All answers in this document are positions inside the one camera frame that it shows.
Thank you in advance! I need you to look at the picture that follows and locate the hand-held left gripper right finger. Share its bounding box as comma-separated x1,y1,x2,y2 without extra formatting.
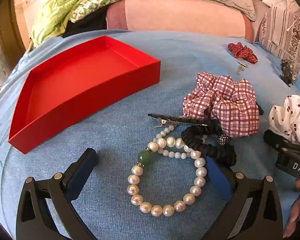
206,156,284,240

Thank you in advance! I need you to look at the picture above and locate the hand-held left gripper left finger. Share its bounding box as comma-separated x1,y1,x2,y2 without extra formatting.
16,148,99,240

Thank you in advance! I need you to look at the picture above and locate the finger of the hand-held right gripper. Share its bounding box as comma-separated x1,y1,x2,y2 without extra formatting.
264,129,300,154

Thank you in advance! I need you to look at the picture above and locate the white cherry print scrunchie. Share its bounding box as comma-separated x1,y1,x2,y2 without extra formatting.
268,95,300,146

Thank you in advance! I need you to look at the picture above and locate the black satin scrunchie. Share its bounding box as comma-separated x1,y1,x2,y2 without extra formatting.
181,125,237,167

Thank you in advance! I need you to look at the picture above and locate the small pearl bracelet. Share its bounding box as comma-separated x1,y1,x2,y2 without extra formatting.
154,126,202,159

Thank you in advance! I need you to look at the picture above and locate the large pearl bracelet green bead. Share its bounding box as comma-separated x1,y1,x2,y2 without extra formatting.
127,136,208,217

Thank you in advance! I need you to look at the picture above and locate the red white plaid scrunchie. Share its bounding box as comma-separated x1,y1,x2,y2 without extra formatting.
182,72,262,138

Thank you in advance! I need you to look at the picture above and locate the black alligator hair clip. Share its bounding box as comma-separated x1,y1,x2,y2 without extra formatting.
148,113,217,129

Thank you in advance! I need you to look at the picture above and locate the red cardboard box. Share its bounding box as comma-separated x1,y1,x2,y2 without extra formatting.
8,35,161,155

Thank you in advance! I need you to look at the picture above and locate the person's right hand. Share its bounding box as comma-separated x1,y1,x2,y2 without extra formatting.
284,179,300,238

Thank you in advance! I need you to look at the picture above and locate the blue blanket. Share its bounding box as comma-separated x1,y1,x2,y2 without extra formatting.
0,30,300,240

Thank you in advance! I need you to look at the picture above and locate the black claw hair clip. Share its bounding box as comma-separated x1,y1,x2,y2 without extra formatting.
280,59,297,87

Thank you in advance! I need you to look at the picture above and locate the red polka dot scrunchie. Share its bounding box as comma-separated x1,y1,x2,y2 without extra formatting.
227,42,258,63

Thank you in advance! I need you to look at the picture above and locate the striped floral pillow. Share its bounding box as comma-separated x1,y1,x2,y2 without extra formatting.
260,5,300,85

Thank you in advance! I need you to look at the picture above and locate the black cloth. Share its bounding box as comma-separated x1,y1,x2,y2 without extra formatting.
62,5,110,38

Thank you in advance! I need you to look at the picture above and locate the pink bolster cushion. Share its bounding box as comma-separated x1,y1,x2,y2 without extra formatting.
106,0,254,42

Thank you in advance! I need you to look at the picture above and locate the wooden wardrobe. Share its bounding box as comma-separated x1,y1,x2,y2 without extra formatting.
0,0,33,100

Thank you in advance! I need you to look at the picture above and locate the green quilt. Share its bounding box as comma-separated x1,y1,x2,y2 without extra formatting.
30,0,170,47

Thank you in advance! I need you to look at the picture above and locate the gold charm chain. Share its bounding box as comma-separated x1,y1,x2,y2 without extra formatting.
234,61,249,75

